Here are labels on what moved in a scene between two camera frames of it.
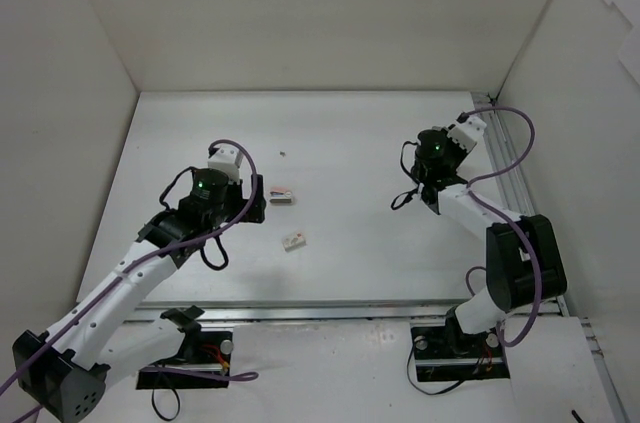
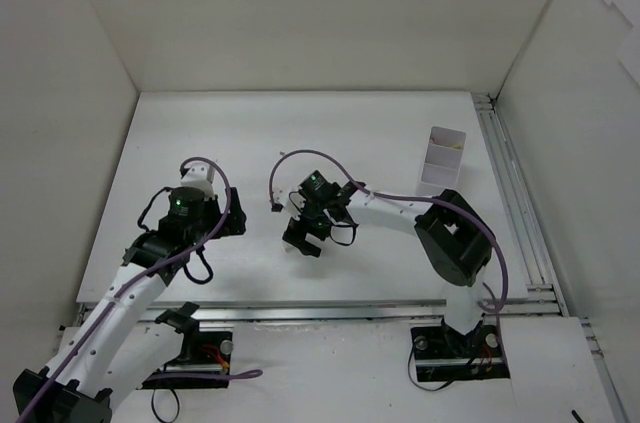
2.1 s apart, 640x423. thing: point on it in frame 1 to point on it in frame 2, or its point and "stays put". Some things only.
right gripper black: x=430 y=193 to x=300 y=236
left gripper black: x=256 y=198 to x=232 y=213
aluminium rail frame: x=554 y=310 stays put
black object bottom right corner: x=578 y=418 stays put
